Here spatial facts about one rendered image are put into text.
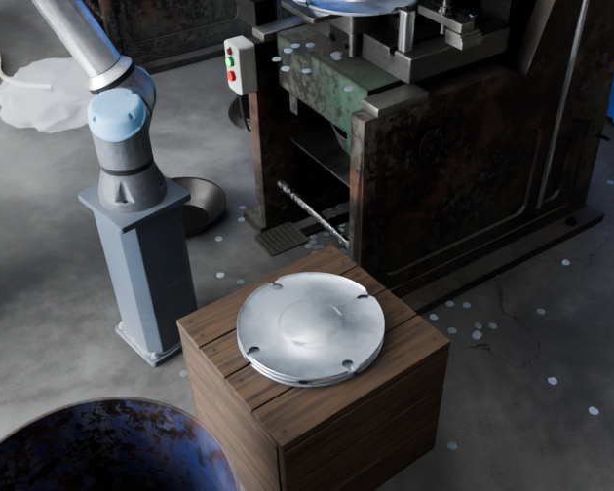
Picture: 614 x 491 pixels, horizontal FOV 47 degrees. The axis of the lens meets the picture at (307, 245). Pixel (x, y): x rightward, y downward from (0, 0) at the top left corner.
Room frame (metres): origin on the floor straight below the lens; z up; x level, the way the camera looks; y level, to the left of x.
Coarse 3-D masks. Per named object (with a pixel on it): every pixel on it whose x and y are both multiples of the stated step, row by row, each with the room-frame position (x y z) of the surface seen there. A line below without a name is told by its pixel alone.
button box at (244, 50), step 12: (240, 36) 1.77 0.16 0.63; (240, 48) 1.71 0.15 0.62; (252, 48) 1.72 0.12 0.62; (240, 60) 1.70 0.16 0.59; (252, 60) 1.72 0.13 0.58; (240, 72) 1.70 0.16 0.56; (252, 72) 1.72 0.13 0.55; (240, 84) 1.70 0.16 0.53; (252, 84) 1.72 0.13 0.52; (240, 96) 1.77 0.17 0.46
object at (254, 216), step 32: (256, 32) 1.78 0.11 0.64; (256, 64) 1.74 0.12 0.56; (256, 96) 1.73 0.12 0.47; (288, 96) 1.80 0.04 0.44; (256, 128) 1.75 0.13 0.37; (288, 128) 1.79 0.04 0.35; (320, 128) 1.84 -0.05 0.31; (256, 160) 1.76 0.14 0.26; (288, 160) 1.78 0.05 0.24; (256, 192) 1.77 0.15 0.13; (320, 192) 1.85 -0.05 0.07; (256, 224) 1.75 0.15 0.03
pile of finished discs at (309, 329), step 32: (288, 288) 1.09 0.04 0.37; (320, 288) 1.08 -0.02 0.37; (352, 288) 1.08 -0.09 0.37; (256, 320) 1.00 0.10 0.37; (288, 320) 0.99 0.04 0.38; (320, 320) 0.99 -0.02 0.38; (352, 320) 0.99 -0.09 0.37; (384, 320) 0.98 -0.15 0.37; (256, 352) 0.92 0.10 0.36; (288, 352) 0.91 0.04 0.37; (320, 352) 0.91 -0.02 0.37; (352, 352) 0.91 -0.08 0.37; (288, 384) 0.85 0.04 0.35; (320, 384) 0.84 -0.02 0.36
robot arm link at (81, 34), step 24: (48, 0) 1.42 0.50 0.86; (72, 0) 1.44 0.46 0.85; (72, 24) 1.43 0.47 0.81; (96, 24) 1.47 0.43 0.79; (72, 48) 1.43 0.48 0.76; (96, 48) 1.43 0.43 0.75; (96, 72) 1.43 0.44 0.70; (120, 72) 1.43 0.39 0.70; (144, 72) 1.52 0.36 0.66; (144, 96) 1.42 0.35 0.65
